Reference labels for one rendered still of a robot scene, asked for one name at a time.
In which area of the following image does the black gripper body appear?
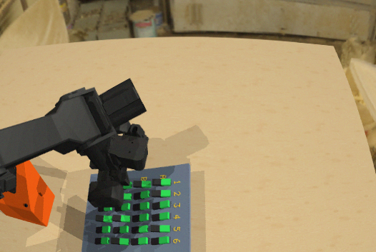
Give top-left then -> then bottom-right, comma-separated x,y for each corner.
79,121 -> 131,208

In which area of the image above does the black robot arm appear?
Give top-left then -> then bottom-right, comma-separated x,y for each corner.
0,78 -> 149,200

